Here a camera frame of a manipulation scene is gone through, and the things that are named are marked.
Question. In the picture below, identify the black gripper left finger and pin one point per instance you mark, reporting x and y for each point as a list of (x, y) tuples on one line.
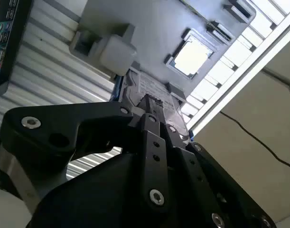
[(52, 118)]

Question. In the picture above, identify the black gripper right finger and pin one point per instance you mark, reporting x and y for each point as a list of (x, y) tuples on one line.
[(194, 171)]

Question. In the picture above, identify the hard disk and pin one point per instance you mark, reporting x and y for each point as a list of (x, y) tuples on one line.
[(154, 85)]

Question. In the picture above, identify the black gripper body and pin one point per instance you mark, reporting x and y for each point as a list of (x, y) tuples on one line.
[(99, 202)]

